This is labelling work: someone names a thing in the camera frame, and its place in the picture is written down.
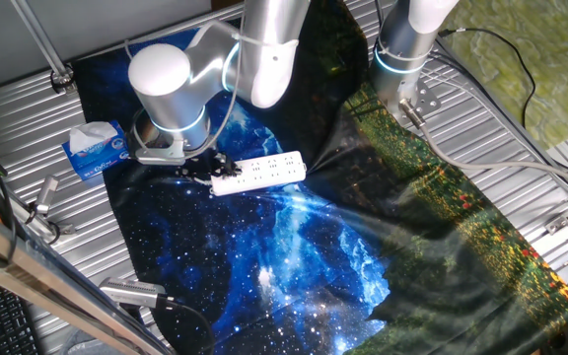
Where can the blue galaxy print cloth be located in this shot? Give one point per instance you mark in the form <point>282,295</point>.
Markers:
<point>244,256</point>

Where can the metal frame bar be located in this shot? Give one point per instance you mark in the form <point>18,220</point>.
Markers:
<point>52,291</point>

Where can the small silver camera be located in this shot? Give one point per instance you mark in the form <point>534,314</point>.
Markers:
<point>46,193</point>

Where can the large silver camera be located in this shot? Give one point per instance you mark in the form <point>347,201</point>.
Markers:
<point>128,291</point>

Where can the blue tissue box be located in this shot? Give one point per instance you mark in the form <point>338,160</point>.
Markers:
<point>97,157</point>

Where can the silver and white robot arm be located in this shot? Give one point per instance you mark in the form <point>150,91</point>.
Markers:
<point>175,93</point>

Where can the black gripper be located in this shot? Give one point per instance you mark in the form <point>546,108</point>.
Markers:
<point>199,166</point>

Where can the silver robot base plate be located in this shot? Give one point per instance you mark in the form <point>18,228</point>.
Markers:
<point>424,101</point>

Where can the white power strip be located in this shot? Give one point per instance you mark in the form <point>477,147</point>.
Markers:
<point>269,171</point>

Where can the green flower meadow print cloth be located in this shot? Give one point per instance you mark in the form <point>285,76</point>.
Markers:
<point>461,256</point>

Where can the slanted metal pole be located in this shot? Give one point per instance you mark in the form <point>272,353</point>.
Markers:
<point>42,44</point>

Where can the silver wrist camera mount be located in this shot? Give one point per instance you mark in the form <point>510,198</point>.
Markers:
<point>161,155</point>

